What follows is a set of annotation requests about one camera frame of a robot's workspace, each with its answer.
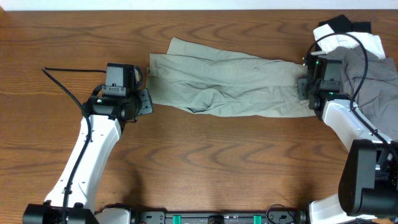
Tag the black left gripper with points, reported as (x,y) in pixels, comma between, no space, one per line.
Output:
(144,101)

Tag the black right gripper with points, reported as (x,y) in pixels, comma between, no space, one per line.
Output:
(302,91)

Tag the khaki grey shorts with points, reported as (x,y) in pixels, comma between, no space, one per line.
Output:
(204,80)

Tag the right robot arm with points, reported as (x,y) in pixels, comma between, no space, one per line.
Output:
(368,184)

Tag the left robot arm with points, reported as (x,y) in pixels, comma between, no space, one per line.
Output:
(112,105)

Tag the white shirt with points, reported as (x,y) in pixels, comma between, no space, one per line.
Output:
(371,43)

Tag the dark grey garment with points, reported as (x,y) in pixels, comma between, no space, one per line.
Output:
(377,98)

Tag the black garment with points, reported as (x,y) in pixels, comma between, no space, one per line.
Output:
(341,24)

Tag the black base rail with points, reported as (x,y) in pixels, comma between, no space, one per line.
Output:
(275,214)

